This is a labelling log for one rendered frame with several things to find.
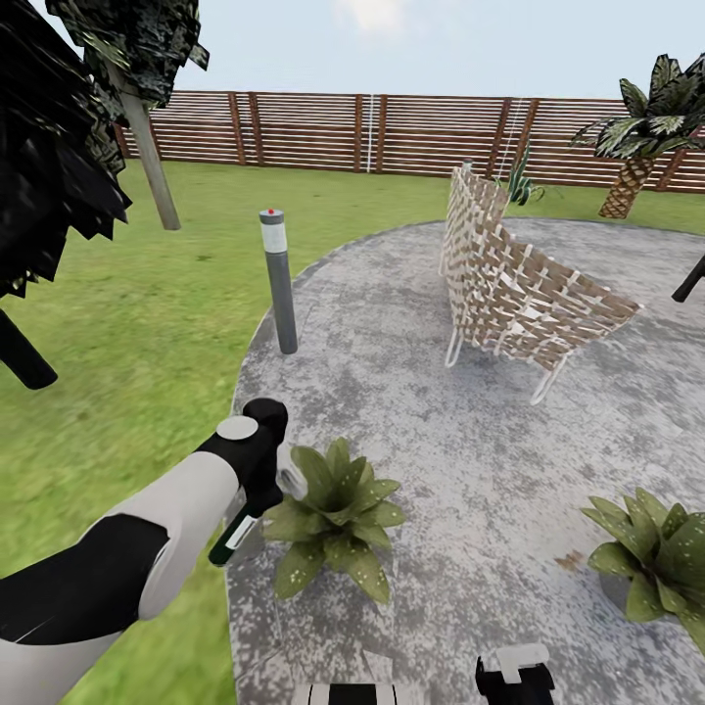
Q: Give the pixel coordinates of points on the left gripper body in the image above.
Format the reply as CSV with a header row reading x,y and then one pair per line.
x,y
262,489

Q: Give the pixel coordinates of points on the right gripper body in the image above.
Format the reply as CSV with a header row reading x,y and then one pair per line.
x,y
533,689

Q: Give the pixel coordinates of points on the garden chair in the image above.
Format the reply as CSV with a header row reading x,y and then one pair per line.
x,y
506,292

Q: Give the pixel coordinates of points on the bush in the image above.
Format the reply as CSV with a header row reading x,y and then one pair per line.
x,y
520,187
675,108
102,144

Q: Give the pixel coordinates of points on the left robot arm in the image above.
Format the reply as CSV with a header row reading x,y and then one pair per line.
x,y
59,615

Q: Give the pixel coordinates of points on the insectifuge atomizer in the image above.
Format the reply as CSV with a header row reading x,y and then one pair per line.
x,y
234,535

